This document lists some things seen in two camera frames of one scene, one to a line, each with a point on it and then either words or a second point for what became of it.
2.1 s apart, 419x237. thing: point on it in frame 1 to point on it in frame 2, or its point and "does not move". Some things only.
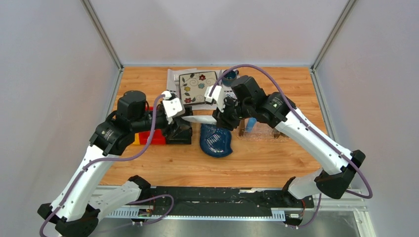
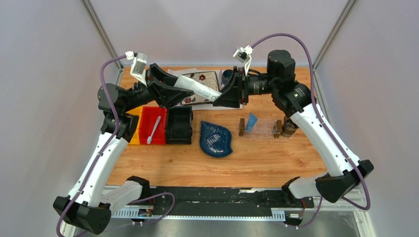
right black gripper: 223,120 to 237,91
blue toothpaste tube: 251,122 does not move
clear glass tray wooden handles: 261,132 does not move
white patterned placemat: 215,96 does not move
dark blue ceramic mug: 229,76 does not move
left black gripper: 176,126 to 168,96
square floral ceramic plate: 192,86 does not move
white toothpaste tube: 208,119 to 203,92
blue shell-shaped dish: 215,141 does not move
